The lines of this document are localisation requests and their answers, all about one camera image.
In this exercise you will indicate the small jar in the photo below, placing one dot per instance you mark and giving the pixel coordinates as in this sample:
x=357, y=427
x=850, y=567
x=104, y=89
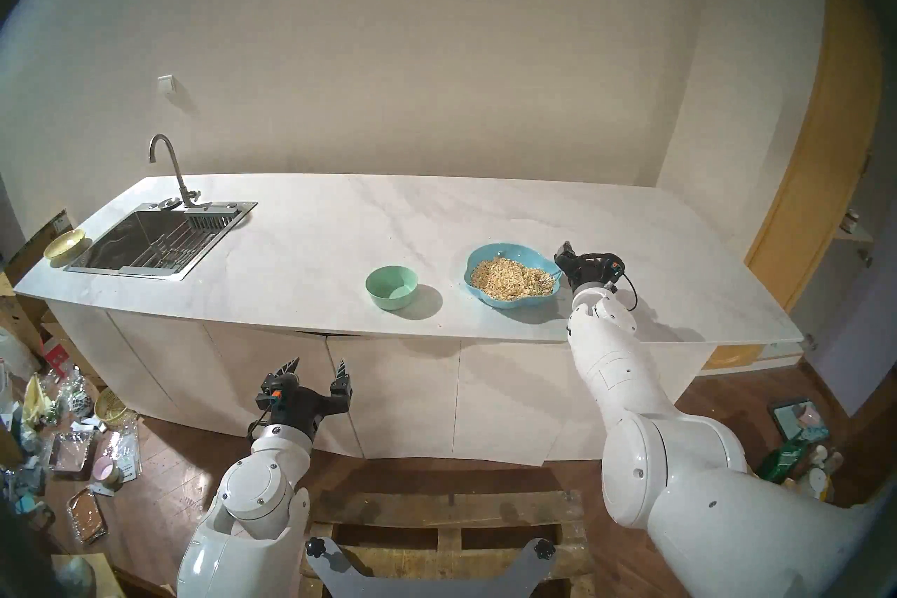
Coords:
x=850, y=222

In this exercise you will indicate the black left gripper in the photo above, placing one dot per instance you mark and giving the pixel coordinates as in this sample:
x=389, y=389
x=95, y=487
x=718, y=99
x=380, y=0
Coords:
x=308, y=407

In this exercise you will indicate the steel gooseneck faucet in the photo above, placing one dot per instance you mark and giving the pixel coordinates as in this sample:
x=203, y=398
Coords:
x=176, y=169

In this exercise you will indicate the large cereal heap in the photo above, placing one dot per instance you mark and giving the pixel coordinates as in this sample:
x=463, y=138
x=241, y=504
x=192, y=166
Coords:
x=511, y=278

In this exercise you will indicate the black plate knob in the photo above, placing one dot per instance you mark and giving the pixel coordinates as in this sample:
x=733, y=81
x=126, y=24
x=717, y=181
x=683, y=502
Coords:
x=315, y=546
x=544, y=547

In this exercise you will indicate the wicker basket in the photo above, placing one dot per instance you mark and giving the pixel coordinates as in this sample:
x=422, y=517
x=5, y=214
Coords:
x=111, y=407

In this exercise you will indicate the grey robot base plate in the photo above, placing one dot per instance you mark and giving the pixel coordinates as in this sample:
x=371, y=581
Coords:
x=427, y=586

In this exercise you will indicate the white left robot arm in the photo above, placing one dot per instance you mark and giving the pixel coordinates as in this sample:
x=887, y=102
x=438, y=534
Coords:
x=256, y=491

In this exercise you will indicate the yellow bag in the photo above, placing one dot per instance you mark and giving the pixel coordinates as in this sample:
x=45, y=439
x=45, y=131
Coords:
x=35, y=400

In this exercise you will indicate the plastic tray with food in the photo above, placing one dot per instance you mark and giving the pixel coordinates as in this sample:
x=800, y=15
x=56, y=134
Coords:
x=85, y=516

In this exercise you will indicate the blue scalloped bowl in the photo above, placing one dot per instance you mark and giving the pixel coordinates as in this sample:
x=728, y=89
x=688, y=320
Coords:
x=483, y=253

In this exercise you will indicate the orange wooden door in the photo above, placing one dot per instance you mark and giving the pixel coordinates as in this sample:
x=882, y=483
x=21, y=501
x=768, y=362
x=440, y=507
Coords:
x=820, y=183

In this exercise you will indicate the yellow dish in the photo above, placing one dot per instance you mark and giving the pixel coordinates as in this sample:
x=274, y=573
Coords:
x=64, y=244

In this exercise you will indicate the stainless steel sink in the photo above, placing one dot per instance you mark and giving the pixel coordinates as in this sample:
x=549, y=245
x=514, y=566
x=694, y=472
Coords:
x=133, y=239

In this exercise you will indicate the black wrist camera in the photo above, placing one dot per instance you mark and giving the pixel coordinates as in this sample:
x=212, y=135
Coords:
x=277, y=390
x=611, y=267

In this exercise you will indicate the clear plastic tray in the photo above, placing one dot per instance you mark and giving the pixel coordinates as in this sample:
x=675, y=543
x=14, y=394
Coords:
x=70, y=453

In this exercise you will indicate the teal framed tablet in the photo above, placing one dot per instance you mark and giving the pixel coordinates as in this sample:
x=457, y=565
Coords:
x=795, y=418

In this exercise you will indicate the pink cup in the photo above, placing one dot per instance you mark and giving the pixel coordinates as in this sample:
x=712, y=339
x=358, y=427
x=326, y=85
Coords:
x=105, y=469

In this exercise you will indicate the wooden pallet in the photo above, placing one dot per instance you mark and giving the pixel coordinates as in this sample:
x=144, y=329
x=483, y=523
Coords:
x=448, y=509

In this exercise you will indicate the white counter cabinet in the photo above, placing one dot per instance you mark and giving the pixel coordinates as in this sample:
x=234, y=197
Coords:
x=406, y=393

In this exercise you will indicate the round sink knob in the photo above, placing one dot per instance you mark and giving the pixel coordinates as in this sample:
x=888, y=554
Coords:
x=169, y=204

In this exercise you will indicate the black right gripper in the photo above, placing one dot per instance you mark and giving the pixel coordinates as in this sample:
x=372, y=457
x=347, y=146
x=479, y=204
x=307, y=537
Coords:
x=585, y=271

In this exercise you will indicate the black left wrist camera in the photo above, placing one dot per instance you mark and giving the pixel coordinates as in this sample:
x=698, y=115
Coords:
x=277, y=390

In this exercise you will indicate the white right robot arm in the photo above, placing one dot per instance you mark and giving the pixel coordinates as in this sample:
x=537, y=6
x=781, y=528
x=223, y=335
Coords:
x=617, y=365

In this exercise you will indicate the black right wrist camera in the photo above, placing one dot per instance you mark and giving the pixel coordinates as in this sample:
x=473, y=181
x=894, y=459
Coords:
x=611, y=267

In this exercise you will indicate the mint green bowl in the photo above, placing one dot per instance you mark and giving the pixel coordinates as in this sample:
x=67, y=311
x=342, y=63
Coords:
x=391, y=292

